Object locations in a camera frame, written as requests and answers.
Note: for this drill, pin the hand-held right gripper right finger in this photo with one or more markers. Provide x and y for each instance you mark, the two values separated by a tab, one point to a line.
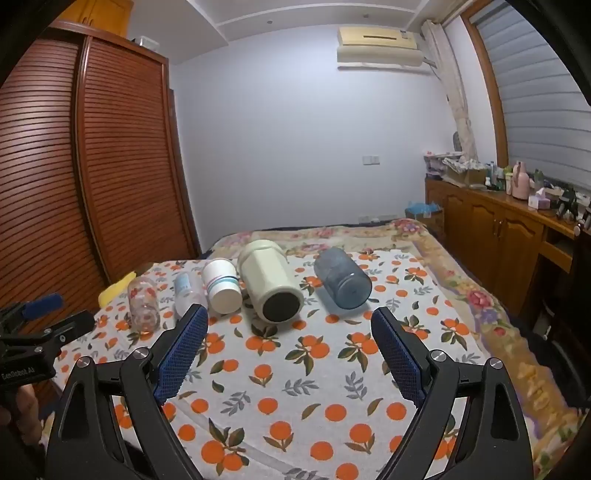
399	355

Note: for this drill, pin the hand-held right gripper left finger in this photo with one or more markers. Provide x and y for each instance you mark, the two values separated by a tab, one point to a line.
182	350

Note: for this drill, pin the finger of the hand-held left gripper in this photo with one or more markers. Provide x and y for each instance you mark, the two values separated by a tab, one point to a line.
41	305
71	325

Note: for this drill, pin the large cream cup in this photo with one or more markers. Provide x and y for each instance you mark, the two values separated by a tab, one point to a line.
265	277

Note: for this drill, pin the clear floral glass cup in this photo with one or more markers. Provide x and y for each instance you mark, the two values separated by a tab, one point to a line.
143	304

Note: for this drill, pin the white striped cup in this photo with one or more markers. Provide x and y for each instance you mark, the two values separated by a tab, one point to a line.
222	295

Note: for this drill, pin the blue translucent cup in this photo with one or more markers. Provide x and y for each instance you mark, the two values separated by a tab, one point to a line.
341	277

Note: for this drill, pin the person's left hand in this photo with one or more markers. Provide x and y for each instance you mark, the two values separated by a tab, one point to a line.
25	410

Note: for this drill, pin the yellow cloth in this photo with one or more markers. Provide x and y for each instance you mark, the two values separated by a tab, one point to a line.
113	290

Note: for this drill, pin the small clear bottle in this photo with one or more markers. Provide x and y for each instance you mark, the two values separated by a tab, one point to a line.
184	295

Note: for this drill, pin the floral bed cover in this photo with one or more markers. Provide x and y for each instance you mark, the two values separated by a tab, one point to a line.
508	332

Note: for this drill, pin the orange fruit print blanket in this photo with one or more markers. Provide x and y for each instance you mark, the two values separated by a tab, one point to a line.
286	392

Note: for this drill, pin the wooden sideboard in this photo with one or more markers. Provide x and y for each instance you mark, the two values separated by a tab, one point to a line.
489	226

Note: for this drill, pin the brown slatted wardrobe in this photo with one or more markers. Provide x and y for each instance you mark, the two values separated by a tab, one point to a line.
115	161

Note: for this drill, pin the dark chair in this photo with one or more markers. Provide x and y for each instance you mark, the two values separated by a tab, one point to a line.
561	332

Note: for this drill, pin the cardboard box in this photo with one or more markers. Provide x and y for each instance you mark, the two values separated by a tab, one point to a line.
466	174

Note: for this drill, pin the patterned bag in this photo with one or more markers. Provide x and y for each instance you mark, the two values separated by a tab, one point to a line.
435	165

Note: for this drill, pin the cluster of small bottles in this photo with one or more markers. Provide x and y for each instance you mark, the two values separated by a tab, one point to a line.
498	177

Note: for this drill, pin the pink tissue box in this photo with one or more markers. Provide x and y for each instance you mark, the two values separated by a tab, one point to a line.
539	201

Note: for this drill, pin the pink thermos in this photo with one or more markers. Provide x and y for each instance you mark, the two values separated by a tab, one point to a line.
520	182

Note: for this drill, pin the black figurine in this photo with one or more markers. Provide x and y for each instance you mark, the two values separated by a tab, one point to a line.
568	202

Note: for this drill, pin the patterned curtain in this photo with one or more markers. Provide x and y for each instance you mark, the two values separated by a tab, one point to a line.
455	92

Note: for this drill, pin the white storage box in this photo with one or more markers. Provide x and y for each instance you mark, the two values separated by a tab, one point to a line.
147	43

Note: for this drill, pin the grey window blind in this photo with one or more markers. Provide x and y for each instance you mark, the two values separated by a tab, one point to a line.
535	106

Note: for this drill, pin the wooden overhead cabinet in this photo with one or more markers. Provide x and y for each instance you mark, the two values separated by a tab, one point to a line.
92	14

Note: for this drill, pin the cream air conditioner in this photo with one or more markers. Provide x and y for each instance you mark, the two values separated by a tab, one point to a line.
383	48

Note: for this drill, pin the white wall socket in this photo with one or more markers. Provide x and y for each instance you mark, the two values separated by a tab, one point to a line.
371	160

